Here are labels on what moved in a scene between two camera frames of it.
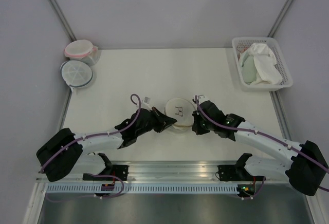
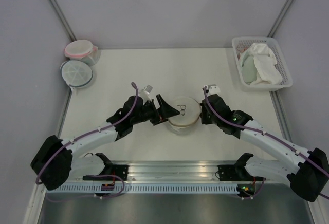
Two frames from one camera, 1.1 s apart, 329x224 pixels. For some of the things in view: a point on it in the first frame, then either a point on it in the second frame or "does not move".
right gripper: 196,127 -> 204,120
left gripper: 163,120 -> 166,110
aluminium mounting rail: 167,171 does not move
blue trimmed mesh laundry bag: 76,73 does not move
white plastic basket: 260,64 does not move
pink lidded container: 83,50 does not move
